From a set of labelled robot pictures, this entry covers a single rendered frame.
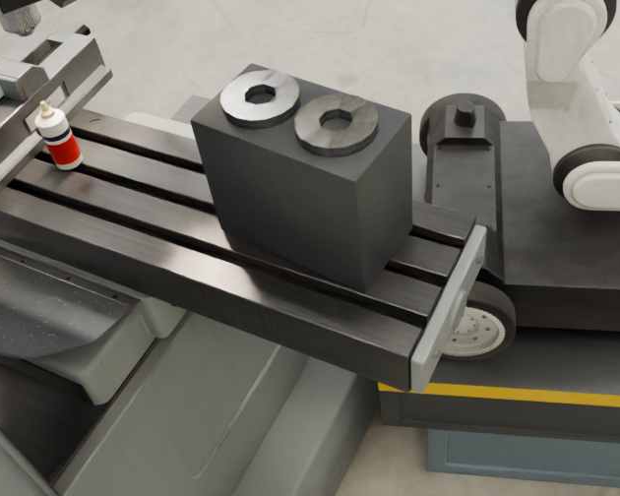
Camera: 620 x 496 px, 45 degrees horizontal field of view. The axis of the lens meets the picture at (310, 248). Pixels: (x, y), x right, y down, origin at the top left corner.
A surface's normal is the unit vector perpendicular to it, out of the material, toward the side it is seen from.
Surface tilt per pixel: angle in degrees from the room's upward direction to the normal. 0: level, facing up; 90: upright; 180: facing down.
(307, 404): 0
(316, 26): 0
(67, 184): 0
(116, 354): 90
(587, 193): 90
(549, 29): 90
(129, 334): 90
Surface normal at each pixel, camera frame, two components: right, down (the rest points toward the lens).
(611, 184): -0.14, 0.76
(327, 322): -0.11, -0.65
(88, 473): 0.89, 0.28
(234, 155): -0.54, 0.67
